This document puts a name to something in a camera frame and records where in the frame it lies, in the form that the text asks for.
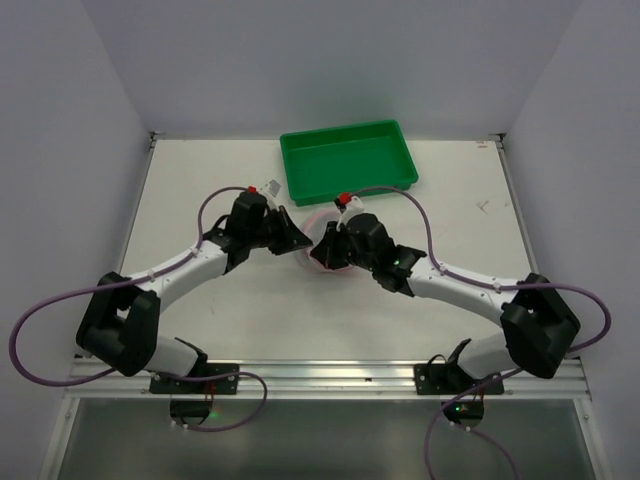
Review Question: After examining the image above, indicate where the white pink mesh laundry bag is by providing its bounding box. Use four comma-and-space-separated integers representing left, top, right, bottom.
294, 208, 354, 274

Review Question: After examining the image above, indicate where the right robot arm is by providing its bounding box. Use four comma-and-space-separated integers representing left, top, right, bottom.
310, 213, 580, 384

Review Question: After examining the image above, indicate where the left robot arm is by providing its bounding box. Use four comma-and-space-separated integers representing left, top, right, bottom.
76, 191, 312, 378

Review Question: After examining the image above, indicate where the green plastic tray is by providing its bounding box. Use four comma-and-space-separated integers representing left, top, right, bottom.
279, 120, 419, 207

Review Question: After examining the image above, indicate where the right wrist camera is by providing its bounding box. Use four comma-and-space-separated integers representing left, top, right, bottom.
334, 192, 365, 230

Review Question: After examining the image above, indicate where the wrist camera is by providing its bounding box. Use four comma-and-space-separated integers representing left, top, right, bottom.
334, 192, 365, 230
258, 180, 281, 209

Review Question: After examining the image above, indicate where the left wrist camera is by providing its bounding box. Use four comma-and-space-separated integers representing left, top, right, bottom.
258, 180, 281, 209

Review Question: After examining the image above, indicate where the aluminium mounting rail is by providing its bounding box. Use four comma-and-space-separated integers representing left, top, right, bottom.
65, 360, 590, 400

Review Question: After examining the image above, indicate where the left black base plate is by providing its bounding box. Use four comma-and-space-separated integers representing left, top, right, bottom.
149, 362, 240, 395

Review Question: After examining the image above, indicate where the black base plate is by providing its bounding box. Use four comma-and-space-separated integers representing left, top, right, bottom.
149, 362, 240, 395
413, 339, 505, 395

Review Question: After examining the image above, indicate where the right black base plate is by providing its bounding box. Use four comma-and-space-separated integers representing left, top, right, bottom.
413, 339, 505, 395

